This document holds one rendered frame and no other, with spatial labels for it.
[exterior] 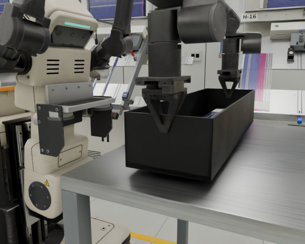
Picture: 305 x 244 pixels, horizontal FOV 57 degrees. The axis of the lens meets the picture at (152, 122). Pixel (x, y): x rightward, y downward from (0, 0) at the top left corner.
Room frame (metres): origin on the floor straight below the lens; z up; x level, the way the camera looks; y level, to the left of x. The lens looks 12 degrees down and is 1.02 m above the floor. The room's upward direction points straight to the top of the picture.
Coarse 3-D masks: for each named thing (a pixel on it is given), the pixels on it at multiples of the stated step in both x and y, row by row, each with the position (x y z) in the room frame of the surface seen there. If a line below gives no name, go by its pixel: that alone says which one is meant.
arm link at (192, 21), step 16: (160, 0) 0.48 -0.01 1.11; (176, 0) 0.48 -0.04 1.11; (192, 0) 0.46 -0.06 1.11; (208, 0) 0.44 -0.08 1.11; (192, 16) 0.44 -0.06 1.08; (208, 16) 0.42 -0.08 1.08; (224, 16) 0.46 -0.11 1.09; (192, 32) 0.44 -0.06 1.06; (208, 32) 0.43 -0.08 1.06; (224, 32) 0.46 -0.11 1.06
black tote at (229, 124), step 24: (192, 96) 0.88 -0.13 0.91; (216, 96) 1.02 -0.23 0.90; (240, 96) 0.98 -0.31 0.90; (144, 120) 0.51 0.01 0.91; (192, 120) 0.47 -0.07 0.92; (216, 120) 0.48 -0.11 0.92; (240, 120) 0.71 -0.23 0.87; (144, 144) 0.51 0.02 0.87; (168, 144) 0.49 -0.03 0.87; (192, 144) 0.47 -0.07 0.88; (216, 144) 0.48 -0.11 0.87; (144, 168) 0.51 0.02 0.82; (168, 168) 0.49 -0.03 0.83; (192, 168) 0.47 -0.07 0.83; (216, 168) 0.49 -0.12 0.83
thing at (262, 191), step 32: (256, 128) 0.92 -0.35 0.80; (288, 128) 0.92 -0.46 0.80; (96, 160) 0.61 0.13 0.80; (256, 160) 0.61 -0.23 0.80; (288, 160) 0.61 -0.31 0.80; (64, 192) 0.52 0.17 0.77; (96, 192) 0.48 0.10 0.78; (128, 192) 0.45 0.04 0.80; (160, 192) 0.45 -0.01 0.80; (192, 192) 0.45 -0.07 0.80; (224, 192) 0.45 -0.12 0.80; (256, 192) 0.45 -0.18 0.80; (288, 192) 0.45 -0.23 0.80; (64, 224) 0.52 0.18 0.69; (224, 224) 0.38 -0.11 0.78; (256, 224) 0.36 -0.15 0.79; (288, 224) 0.35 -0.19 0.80
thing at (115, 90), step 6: (96, 84) 2.23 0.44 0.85; (102, 84) 2.22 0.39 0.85; (108, 84) 2.20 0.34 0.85; (114, 84) 2.18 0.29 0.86; (120, 84) 2.16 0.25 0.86; (126, 84) 2.14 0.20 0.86; (96, 90) 2.19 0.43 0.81; (102, 90) 2.17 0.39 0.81; (108, 90) 2.15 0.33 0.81; (114, 90) 2.14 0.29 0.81; (120, 90) 2.12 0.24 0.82; (114, 96) 2.09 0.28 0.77; (120, 96) 2.08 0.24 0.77; (120, 102) 2.04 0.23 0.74
